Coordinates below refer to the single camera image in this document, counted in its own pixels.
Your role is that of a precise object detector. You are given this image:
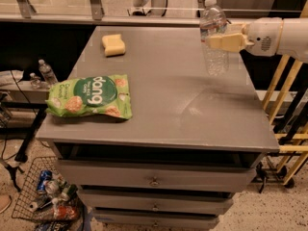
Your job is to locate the metal railing shelf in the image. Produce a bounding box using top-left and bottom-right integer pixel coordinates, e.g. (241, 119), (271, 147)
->
(0, 0), (305, 25)

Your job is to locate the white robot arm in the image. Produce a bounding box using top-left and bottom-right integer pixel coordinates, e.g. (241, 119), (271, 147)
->
(205, 17), (308, 64)

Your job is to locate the blue soda can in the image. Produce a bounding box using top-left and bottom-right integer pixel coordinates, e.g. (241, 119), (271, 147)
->
(37, 170), (52, 194)

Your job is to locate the upright water bottle on desk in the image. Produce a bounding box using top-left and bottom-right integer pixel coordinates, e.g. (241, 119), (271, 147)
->
(38, 59), (58, 86)

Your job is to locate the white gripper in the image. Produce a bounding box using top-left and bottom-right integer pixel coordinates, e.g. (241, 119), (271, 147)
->
(206, 17), (283, 57)

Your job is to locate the grey side desk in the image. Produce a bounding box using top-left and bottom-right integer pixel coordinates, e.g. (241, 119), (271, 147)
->
(0, 81), (49, 163)

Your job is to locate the green dang chips bag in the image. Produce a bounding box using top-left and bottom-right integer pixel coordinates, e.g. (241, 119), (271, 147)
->
(46, 74), (133, 119)

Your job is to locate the small water bottle on desk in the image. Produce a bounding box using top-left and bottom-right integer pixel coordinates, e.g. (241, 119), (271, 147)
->
(30, 73), (42, 90)

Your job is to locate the red label bottle in basket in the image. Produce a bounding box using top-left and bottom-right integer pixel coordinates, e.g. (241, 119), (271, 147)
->
(37, 205), (80, 220)

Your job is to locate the middle grey drawer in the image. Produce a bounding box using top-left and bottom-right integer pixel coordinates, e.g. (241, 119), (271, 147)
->
(78, 190), (233, 215)

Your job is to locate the clear plastic water bottle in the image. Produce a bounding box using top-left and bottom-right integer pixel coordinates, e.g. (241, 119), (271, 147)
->
(199, 0), (228, 76)

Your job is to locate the bottom grey drawer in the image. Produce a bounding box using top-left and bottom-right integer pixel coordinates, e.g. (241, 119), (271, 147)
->
(92, 209), (218, 230)

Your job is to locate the yellow sponge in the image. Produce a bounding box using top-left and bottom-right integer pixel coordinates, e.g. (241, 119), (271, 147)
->
(102, 34), (126, 57)

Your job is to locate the grey drawer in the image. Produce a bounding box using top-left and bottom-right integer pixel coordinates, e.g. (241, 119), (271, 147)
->
(92, 209), (218, 230)
(55, 160), (256, 193)
(78, 190), (233, 215)

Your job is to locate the green can in basket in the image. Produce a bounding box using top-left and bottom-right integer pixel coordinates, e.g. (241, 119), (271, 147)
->
(60, 184), (78, 201)

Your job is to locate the black wire basket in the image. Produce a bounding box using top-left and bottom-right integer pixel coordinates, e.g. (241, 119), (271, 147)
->
(13, 157), (80, 222)

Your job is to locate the grey drawer cabinet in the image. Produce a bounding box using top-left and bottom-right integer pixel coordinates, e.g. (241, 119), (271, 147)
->
(38, 27), (278, 218)

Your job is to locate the top grey drawer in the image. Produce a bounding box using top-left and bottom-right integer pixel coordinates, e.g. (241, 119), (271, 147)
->
(55, 160), (256, 193)

